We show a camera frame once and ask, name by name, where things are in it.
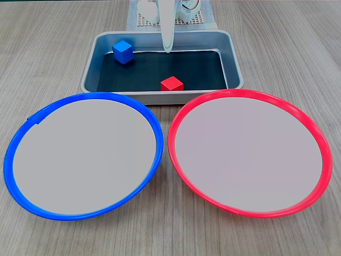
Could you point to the blue cube block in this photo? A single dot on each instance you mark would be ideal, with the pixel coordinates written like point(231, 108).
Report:
point(122, 52)

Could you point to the red cube block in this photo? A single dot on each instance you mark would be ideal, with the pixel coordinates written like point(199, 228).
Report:
point(171, 84)

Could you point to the black tray liner mat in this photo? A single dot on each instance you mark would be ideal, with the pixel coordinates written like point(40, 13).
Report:
point(197, 69)

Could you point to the silver metal tray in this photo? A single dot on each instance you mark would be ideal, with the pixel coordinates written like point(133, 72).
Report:
point(90, 80)

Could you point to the red rimmed white dish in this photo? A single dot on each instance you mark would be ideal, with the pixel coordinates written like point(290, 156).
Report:
point(247, 154)

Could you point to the blue rimmed white dish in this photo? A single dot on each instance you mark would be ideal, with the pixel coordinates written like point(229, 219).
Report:
point(85, 157)

